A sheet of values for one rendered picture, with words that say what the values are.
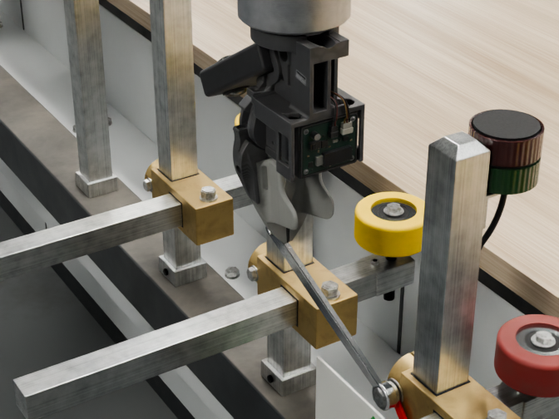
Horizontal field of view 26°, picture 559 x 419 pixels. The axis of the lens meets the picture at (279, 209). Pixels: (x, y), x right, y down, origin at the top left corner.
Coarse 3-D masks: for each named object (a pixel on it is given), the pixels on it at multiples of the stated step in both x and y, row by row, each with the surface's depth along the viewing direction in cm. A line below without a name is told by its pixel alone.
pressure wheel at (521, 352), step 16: (512, 320) 108; (528, 320) 108; (544, 320) 108; (512, 336) 106; (528, 336) 107; (544, 336) 105; (496, 352) 106; (512, 352) 104; (528, 352) 104; (544, 352) 104; (496, 368) 106; (512, 368) 104; (528, 368) 103; (544, 368) 102; (512, 384) 105; (528, 384) 104; (544, 384) 103
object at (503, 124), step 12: (480, 120) 98; (492, 120) 98; (504, 120) 98; (516, 120) 98; (528, 120) 98; (480, 132) 96; (492, 132) 96; (504, 132) 96; (516, 132) 96; (528, 132) 96; (504, 168) 96; (516, 168) 96; (504, 204) 101; (492, 228) 102
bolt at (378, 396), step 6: (390, 378) 109; (396, 384) 108; (378, 390) 108; (396, 390) 108; (402, 390) 108; (378, 396) 108; (384, 396) 107; (402, 396) 108; (378, 402) 108; (384, 402) 108; (402, 402) 108; (396, 408) 109; (402, 408) 108; (402, 414) 108
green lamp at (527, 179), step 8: (496, 168) 96; (528, 168) 96; (536, 168) 97; (488, 176) 96; (496, 176) 96; (504, 176) 96; (512, 176) 96; (520, 176) 96; (528, 176) 97; (536, 176) 97; (488, 184) 97; (496, 184) 96; (504, 184) 96; (512, 184) 96; (520, 184) 97; (528, 184) 97; (536, 184) 98; (488, 192) 97; (496, 192) 97; (504, 192) 97; (512, 192) 97; (520, 192) 97
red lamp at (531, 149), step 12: (468, 132) 97; (540, 132) 96; (492, 144) 95; (504, 144) 95; (516, 144) 95; (528, 144) 95; (540, 144) 96; (492, 156) 95; (504, 156) 95; (516, 156) 95; (528, 156) 96; (540, 156) 97
